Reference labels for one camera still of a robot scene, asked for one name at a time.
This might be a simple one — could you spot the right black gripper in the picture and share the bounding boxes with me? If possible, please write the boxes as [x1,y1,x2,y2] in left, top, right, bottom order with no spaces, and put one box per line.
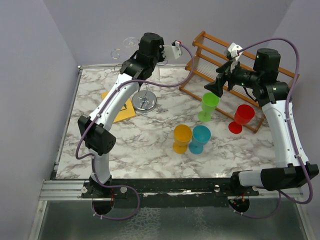
[205,58,261,97]

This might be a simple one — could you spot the green plastic wine glass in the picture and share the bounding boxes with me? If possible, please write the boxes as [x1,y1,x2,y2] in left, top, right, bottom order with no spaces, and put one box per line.
[197,92,220,123]

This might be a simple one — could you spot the clear wine glass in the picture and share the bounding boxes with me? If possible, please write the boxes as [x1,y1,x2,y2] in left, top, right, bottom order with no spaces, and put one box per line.
[123,37,140,48]

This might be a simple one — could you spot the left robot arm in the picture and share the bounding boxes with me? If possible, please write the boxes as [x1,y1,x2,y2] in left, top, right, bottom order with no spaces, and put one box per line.
[77,32,165,198]

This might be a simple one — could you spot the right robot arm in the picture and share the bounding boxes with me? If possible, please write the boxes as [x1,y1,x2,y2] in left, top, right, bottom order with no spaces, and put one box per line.
[204,46,319,196]

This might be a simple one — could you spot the wooden shelf rack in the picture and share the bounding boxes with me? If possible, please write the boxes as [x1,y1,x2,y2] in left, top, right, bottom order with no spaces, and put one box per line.
[178,30,300,133]

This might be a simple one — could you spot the red plastic wine glass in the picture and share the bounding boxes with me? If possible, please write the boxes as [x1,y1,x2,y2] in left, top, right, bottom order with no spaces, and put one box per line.
[228,104,255,134]

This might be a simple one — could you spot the blue plastic wine glass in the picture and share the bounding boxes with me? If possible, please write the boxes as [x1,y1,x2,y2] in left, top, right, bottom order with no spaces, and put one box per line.
[188,125,212,155]

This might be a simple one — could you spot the yellow plastic wine glass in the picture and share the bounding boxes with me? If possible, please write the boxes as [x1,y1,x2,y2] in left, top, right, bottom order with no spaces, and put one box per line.
[172,124,193,154]

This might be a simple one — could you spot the chrome wine glass rack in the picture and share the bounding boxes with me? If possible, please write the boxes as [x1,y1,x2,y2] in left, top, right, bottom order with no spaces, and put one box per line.
[110,45,157,113]

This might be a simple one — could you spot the yellow book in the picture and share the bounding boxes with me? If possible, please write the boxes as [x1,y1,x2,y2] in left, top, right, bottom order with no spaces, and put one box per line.
[113,98,136,123]

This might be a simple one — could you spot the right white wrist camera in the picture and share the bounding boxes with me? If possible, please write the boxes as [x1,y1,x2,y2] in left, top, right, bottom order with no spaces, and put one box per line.
[224,42,243,73]

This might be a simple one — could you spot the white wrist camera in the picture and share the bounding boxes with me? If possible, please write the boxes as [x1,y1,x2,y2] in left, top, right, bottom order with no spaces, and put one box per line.
[162,40,182,61]
[224,42,243,73]

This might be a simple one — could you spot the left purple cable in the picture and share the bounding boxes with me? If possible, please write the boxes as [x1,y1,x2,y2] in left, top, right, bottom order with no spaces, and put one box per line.
[75,43,195,221]

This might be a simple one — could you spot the purple cable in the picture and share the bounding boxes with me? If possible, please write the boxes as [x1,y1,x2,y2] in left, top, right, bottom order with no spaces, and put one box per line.
[234,37,315,220]
[75,43,195,221]

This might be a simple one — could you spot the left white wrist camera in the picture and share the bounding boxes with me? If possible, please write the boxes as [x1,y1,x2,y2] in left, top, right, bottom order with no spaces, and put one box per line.
[162,40,182,61]

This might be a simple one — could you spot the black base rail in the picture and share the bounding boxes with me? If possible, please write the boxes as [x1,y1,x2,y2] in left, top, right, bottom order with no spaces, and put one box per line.
[81,177,259,209]

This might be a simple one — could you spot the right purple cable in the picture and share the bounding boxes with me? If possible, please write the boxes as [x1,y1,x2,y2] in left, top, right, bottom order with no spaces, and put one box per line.
[234,37,315,220]

